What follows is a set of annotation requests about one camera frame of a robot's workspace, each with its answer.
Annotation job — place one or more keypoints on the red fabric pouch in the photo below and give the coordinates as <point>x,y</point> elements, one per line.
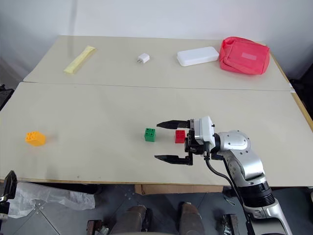
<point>244,58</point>

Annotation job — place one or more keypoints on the dark equipment beside table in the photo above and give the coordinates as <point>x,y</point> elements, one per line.
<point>303,93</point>

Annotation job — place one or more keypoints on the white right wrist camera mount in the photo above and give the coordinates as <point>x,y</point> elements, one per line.
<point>204,129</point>

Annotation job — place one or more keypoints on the yellow flat packet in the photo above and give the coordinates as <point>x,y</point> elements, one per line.
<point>79,60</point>

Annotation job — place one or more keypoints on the table caster wheel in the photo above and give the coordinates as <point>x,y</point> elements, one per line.
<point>97,227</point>
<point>227,224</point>

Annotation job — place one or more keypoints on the white plastic box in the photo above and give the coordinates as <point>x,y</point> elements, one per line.
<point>197,56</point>

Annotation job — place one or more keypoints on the green toy block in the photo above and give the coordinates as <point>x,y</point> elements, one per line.
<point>150,134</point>

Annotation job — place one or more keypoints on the red toy block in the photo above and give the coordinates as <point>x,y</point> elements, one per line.
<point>180,136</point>

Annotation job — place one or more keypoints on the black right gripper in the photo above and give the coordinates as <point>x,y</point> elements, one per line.
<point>193,145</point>

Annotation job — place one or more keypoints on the white charger plug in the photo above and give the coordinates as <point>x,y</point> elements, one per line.
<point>143,58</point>

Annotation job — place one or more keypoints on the crumpled clear plastic sheet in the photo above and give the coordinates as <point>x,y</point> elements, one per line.
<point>49,197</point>

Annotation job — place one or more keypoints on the brown rounded shape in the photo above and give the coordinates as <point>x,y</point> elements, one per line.
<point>192,218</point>
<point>129,220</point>

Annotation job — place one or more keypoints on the orange toy block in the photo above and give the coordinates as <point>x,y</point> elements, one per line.
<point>35,139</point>

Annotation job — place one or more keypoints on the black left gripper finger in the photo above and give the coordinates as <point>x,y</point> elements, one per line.
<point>11,183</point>

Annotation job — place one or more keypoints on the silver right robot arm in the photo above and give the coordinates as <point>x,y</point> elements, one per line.
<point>244,156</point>

